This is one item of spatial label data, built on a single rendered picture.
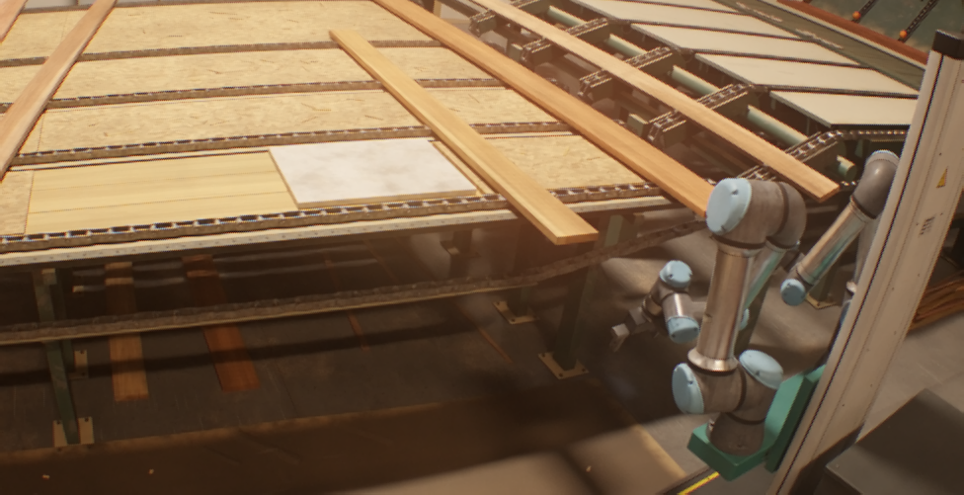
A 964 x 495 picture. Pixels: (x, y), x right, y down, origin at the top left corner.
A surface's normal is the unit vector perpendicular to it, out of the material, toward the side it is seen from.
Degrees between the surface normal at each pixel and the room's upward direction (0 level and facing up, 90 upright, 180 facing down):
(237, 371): 0
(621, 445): 0
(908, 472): 0
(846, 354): 90
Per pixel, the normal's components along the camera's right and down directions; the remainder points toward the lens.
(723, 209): -0.95, -0.17
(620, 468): 0.15, -0.89
